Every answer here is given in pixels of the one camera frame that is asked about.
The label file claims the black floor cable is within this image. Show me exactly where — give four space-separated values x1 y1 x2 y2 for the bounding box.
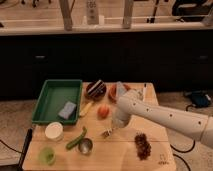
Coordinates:
169 139 196 171

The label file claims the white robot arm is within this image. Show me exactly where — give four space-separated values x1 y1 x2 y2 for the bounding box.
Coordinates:
112 89 213 149

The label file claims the green plastic cup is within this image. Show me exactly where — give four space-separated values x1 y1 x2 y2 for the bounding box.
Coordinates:
38 147 55 165

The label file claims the small metal cup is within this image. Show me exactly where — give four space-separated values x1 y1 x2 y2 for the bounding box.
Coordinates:
78 138 93 155

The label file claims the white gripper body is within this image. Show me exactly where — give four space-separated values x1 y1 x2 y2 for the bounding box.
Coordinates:
112 109 131 129

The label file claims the green plastic tray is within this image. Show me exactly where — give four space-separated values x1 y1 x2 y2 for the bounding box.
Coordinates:
32 79 82 125

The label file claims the silver fork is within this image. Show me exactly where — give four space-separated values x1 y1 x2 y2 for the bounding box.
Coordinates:
101 129 113 138

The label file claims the white round container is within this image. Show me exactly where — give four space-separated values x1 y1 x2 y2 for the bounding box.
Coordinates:
45 122 63 141

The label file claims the blue black device on floor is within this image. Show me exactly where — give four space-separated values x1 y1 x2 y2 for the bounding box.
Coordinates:
185 91 211 108

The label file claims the orange bowl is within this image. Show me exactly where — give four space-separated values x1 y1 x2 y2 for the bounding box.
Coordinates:
108 84 131 103

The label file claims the grey cloth in bowl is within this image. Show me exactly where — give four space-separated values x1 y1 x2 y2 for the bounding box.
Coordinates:
116 81 126 98

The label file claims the bunch of dark grapes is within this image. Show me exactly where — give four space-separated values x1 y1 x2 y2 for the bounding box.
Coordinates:
135 133 151 160

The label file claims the blue sponge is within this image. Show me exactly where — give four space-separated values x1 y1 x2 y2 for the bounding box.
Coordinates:
58 102 76 119

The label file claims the white marker pen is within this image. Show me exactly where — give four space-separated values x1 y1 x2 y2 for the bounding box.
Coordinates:
143 83 147 102

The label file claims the orange peach fruit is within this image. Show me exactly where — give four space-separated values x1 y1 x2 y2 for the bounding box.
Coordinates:
97 105 109 119

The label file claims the yellow banana piece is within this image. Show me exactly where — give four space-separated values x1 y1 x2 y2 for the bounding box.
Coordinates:
79 102 93 117

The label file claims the dark bowl with striped item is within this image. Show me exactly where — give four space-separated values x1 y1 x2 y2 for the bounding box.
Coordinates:
85 80 107 101

